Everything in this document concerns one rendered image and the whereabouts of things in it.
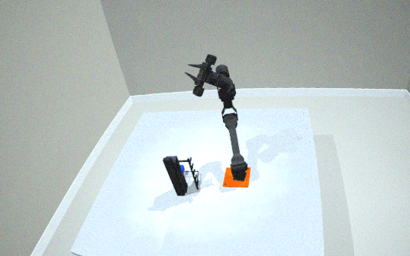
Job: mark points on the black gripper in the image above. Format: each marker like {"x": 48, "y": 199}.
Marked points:
{"x": 208, "y": 76}

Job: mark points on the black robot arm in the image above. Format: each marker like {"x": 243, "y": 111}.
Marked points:
{"x": 226, "y": 94}

